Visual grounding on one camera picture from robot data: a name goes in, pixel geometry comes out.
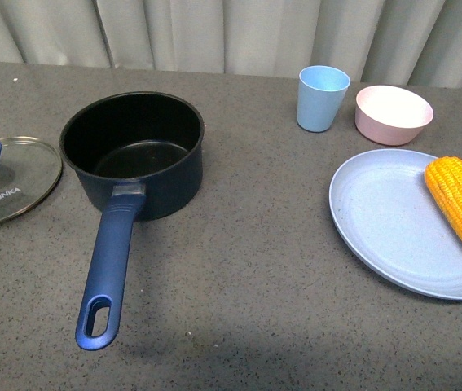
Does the glass lid blue knob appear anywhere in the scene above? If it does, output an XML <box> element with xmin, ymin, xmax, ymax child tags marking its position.
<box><xmin>0</xmin><ymin>136</ymin><xmax>63</xmax><ymax>223</ymax></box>

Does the dark blue saucepan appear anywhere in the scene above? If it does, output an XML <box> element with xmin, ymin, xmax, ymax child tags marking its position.
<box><xmin>59</xmin><ymin>92</ymin><xmax>205</xmax><ymax>351</ymax></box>

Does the light blue cup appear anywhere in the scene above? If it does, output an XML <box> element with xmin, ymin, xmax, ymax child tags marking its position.
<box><xmin>297</xmin><ymin>65</ymin><xmax>350</xmax><ymax>133</ymax></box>

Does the light blue plate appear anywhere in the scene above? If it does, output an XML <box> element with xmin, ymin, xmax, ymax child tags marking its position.
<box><xmin>329</xmin><ymin>149</ymin><xmax>462</xmax><ymax>301</ymax></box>

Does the pink bowl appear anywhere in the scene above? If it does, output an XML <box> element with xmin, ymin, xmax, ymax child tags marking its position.
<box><xmin>354</xmin><ymin>85</ymin><xmax>434</xmax><ymax>146</ymax></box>

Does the white curtain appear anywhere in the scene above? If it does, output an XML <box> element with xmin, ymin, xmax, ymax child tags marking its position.
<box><xmin>0</xmin><ymin>1</ymin><xmax>462</xmax><ymax>88</ymax></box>

